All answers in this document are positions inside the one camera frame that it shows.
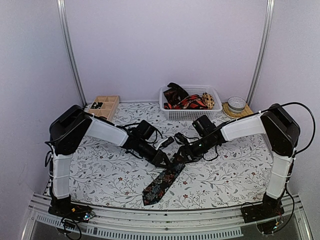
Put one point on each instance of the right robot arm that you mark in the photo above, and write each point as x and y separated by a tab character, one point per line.
277	128

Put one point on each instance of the wooden compartment box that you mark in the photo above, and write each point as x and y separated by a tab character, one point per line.
109	107

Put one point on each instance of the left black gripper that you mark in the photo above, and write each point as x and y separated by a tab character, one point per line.
159	158

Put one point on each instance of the ceramic bowl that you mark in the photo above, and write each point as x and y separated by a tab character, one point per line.
236	104

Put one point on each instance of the rolled tie with white dots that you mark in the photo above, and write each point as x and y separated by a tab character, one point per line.
96	105

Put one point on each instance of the dark patterned tie in basket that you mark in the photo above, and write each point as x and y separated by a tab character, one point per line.
175	94

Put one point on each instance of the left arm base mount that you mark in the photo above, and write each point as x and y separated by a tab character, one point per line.
65	209

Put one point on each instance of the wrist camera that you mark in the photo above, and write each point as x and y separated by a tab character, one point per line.
165	143
181	139

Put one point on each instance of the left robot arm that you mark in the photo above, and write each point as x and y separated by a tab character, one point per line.
75	127

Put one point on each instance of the bamboo coaster mat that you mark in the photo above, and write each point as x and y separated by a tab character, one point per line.
237	114

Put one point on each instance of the left aluminium frame post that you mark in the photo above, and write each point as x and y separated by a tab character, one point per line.
61	7

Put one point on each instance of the front aluminium rail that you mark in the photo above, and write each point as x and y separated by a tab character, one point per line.
113	223

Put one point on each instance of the yellow spotted tie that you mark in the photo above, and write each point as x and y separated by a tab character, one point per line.
208	100

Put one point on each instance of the aluminium frame post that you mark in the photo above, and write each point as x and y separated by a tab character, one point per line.
61	7
268	19

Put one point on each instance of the right aluminium frame post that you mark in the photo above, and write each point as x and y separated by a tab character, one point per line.
268	19

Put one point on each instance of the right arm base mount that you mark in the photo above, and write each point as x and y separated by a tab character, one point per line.
270	207

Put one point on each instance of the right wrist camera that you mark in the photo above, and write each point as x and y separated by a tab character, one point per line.
181	139

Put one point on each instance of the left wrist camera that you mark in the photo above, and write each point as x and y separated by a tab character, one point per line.
165	143

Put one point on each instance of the white plastic basket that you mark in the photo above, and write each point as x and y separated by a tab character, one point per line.
191	114

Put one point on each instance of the red black tie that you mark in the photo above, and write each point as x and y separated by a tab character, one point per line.
192	102

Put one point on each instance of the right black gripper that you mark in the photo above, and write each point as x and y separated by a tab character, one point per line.
185	154

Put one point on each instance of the dark floral tie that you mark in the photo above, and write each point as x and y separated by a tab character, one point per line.
155	191

